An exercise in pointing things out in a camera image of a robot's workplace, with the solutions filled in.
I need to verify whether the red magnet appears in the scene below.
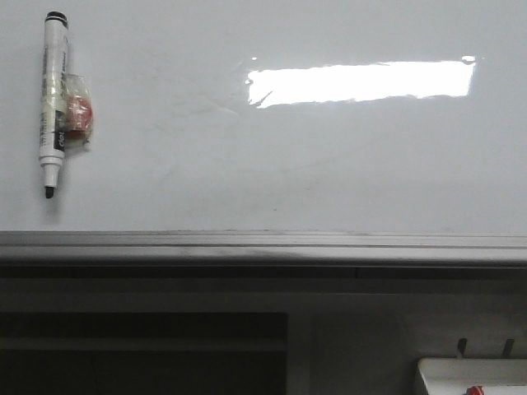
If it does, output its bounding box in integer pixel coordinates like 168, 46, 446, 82
65, 74, 94, 150

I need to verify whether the white black whiteboard marker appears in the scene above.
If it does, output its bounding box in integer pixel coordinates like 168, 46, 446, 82
39, 12, 68, 199

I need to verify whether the left black metal hook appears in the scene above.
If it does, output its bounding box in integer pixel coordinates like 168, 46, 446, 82
456, 337, 468, 359

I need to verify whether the black metal hook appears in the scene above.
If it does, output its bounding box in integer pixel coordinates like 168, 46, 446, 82
456, 337, 468, 359
502, 338, 515, 359

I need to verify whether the white tray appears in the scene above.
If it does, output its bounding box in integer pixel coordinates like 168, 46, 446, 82
413, 358, 526, 394

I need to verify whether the right black metal hook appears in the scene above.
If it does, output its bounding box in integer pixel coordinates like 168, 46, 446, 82
502, 338, 515, 359

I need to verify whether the small red cap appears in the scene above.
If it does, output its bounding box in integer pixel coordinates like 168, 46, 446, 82
465, 386, 485, 395

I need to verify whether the white whiteboard with aluminium frame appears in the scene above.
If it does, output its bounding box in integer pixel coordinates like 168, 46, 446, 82
1, 1, 526, 267

